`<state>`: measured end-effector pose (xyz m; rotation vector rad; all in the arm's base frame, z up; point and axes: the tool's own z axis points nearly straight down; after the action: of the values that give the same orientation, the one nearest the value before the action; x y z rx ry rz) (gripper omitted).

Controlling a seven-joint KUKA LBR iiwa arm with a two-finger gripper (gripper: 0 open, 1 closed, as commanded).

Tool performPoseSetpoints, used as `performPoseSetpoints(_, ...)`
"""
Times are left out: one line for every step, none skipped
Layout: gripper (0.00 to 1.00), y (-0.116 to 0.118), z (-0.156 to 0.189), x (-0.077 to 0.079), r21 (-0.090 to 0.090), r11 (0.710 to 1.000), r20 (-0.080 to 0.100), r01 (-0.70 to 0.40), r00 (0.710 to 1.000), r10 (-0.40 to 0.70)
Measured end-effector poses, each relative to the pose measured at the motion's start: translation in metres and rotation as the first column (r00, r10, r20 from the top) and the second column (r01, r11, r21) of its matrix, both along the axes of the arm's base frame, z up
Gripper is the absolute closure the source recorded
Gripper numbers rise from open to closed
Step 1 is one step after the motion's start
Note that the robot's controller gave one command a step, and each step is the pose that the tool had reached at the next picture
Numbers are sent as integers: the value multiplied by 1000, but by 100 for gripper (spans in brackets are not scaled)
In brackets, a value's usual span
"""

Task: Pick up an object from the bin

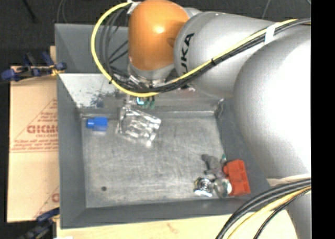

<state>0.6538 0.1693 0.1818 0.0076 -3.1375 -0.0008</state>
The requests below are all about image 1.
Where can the blue plastic cap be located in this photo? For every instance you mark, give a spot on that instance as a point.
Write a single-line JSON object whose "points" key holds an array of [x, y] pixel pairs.
{"points": [[97, 123]]}

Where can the grey metal bin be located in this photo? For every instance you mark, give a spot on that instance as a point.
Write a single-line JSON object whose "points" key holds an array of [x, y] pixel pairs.
{"points": [[146, 170]]}

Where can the brown cardboard board, red print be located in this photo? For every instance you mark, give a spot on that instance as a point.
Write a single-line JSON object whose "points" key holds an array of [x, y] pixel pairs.
{"points": [[31, 107]]}

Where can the shiny silver metal piece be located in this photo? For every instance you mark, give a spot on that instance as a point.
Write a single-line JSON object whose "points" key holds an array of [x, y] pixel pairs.
{"points": [[203, 187]]}

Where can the clear glass ball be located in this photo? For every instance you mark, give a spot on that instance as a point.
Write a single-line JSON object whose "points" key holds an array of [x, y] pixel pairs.
{"points": [[222, 188]]}

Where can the orange-red toy block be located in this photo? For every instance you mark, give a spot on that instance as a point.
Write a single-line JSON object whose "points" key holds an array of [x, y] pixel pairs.
{"points": [[237, 177]]}

